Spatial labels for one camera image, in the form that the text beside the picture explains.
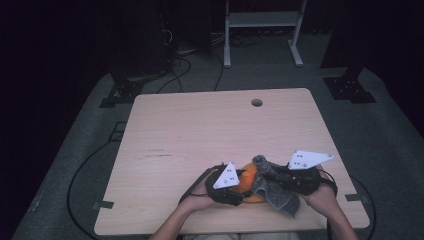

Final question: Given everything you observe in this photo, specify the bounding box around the black floor cable loop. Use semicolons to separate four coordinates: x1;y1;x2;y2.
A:
155;55;193;95

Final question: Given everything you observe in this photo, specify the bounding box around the right hand-held gripper black cable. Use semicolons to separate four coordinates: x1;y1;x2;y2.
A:
318;169;339;198

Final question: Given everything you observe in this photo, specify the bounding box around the curved black floor cable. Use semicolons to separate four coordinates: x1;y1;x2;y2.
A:
349;174;378;240

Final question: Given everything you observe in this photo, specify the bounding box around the black stand base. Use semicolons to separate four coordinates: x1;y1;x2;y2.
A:
320;64;378;105
98;58;145;109

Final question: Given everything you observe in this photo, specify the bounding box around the person's right hand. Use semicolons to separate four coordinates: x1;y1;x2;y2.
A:
299;164;338;218

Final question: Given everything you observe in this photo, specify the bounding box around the long black floor cable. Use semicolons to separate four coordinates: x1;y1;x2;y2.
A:
66;139;125;240

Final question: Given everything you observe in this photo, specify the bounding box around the person's left hand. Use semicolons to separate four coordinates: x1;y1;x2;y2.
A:
180;178;216;213

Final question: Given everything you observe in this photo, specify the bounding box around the white metal stand frame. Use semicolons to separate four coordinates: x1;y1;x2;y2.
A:
223;0;308;69

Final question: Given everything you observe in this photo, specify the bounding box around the grey tape strip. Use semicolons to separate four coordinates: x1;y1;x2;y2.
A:
344;193;368;203
92;200;115;210

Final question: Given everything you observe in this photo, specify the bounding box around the grey fluffy cloth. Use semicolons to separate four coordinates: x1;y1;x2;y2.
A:
250;154;302;218

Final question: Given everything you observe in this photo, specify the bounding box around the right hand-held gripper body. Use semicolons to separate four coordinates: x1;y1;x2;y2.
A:
279;150;335;197

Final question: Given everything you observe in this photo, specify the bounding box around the orange pumpkin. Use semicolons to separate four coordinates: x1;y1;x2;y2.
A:
229;161;268;204

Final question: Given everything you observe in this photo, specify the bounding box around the thin black floor cable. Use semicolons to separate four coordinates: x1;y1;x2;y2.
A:
212;51;225;92

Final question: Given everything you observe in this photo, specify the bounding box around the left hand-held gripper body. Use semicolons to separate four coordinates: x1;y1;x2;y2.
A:
204;161;247;207

